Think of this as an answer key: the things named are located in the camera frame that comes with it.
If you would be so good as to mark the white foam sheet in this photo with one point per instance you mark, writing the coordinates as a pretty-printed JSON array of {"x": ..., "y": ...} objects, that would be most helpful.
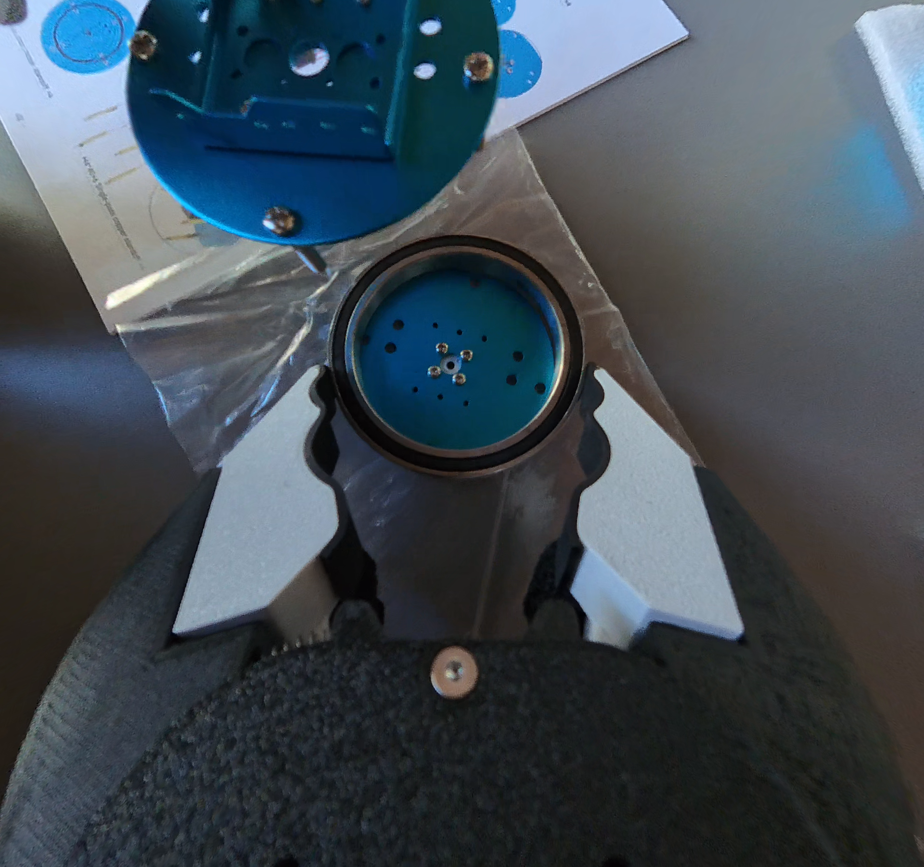
[{"x": 895, "y": 66}]

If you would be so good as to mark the grey desk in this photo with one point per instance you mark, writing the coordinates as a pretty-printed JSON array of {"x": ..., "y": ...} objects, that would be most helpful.
[{"x": 722, "y": 304}]

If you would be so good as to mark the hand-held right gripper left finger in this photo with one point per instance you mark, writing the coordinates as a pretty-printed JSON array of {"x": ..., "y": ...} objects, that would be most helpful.
[{"x": 267, "y": 520}]

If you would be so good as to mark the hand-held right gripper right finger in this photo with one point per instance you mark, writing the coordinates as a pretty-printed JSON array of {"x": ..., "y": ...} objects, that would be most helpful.
[{"x": 650, "y": 520}]

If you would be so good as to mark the blue disc with square bracket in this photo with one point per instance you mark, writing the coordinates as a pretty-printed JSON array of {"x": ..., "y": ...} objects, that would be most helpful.
[{"x": 325, "y": 188}]

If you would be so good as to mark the white instruction manual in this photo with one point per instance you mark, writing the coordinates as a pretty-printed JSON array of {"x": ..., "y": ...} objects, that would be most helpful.
[{"x": 613, "y": 8}]

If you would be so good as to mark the clear plastic bag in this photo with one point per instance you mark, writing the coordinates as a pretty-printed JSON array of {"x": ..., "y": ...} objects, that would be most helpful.
[{"x": 238, "y": 318}]

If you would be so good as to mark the long silver screw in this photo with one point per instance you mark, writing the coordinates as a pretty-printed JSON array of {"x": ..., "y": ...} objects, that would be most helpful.
[
  {"x": 144, "y": 44},
  {"x": 478, "y": 64},
  {"x": 279, "y": 220}
]

